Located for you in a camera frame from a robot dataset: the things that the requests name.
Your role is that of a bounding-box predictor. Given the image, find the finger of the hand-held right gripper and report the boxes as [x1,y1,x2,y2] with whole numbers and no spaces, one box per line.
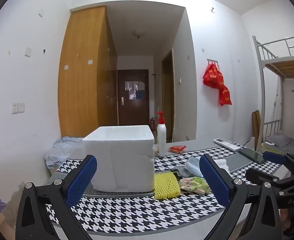
[245,167,286,187]
[263,151,289,165]

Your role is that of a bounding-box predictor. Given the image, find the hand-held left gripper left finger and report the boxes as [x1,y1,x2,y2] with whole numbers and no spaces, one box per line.
[14,154,98,240]

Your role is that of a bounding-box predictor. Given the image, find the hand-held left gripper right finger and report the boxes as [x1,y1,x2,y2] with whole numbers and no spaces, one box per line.
[199,154,291,240]

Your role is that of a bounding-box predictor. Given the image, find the white tissue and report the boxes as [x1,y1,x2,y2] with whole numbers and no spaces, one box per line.
[216,158,230,173]

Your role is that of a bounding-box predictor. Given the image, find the blue face mask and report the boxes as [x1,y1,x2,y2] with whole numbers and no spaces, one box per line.
[184,157,205,178]

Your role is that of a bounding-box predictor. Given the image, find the grey sock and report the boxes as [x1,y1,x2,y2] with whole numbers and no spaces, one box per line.
[171,165,188,180]

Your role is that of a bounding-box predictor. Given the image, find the white foam box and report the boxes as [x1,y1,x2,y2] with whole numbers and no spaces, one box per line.
[82,125,155,193]

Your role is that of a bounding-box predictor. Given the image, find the yellow foam net sleeve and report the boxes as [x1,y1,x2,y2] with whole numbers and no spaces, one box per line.
[154,172,181,200]

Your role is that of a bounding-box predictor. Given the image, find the grey pillow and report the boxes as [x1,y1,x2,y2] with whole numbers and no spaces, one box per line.
[266,134,291,148]

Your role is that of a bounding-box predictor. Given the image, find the black phone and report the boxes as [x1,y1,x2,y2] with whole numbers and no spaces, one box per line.
[238,148,265,164]

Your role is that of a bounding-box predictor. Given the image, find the white plastic bag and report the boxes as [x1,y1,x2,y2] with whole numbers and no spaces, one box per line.
[246,137,256,153]

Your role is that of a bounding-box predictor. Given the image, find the leaning wooden boards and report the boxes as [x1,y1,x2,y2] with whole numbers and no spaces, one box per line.
[252,110,261,150]

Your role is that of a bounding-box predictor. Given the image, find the pale blue bedding bundle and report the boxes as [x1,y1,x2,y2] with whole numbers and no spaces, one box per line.
[44,136,85,169]

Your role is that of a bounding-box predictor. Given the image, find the white remote control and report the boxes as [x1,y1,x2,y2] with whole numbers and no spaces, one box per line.
[213,138,242,151]

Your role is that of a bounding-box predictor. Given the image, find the red snack packet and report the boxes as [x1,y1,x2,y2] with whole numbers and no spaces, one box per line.
[167,145,187,154]

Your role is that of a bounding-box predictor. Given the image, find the houndstooth table mat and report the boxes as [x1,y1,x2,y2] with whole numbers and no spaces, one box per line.
[44,145,287,235]

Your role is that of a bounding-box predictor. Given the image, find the white pump bottle red cap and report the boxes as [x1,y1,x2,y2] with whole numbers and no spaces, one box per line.
[156,111,167,157]

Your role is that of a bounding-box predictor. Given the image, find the grey metal bunk bed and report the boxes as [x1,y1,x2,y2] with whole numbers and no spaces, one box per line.
[252,35,294,155]

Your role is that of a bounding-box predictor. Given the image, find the dark brown entry door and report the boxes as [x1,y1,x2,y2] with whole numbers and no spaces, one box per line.
[116,69,150,127]

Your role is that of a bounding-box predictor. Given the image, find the red plastic bag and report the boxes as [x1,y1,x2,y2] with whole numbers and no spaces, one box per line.
[202,62,232,106]

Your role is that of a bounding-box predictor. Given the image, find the wooden wardrobe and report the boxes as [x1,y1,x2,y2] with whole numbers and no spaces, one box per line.
[58,6,119,138]

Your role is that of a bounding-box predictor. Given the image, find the white paper notice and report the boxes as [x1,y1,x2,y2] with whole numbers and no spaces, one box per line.
[124,81,145,92]

